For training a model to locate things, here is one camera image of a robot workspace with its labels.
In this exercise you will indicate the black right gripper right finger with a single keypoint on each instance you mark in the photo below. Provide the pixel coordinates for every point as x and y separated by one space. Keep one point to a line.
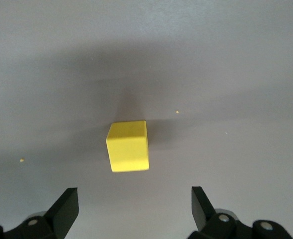
203 214

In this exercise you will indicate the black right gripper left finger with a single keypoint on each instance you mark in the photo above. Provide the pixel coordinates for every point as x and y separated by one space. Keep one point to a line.
59 214

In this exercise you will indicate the yellow cube block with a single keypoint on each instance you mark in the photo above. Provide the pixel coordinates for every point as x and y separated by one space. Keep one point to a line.
127 149

